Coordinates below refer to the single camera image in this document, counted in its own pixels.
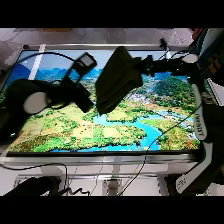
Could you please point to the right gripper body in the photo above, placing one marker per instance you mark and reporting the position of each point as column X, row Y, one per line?
column 144, row 66

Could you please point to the dark olive garment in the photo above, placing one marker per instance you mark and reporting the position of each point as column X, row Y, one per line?
column 116, row 80

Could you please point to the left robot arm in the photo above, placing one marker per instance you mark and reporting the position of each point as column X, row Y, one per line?
column 36, row 101

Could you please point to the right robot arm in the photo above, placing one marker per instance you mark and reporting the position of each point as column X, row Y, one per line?
column 199, row 113

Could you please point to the silver frame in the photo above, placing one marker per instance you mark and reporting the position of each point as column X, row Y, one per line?
column 100, row 160

